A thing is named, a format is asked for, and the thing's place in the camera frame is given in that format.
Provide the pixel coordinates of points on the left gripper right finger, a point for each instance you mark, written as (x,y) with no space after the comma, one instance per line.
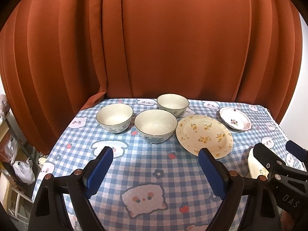
(261,211)

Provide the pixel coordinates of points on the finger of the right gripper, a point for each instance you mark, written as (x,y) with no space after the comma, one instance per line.
(279,172)
(299,152)

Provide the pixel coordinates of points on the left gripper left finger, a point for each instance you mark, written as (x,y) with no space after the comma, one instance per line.
(49,209)

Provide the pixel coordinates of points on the small red-rimmed floral plate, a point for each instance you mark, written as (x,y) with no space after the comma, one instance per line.
(235,119)

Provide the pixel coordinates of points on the large yellow floral plate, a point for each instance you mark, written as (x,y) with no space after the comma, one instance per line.
(198,131)

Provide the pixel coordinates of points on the floral ceramic bowl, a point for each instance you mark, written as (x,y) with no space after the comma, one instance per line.
(155,126)
(173,103)
(115,118)

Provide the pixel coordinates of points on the white plate at table edge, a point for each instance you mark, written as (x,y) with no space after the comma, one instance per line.
(255,167)

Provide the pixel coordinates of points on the white plastic bag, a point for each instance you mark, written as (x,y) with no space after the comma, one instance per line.
(24,172)

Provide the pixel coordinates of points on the blue checkered bear tablecloth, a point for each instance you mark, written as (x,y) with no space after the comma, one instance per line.
(137,163)

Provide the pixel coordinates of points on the orange curtain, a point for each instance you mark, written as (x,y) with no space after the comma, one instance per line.
(61,56)

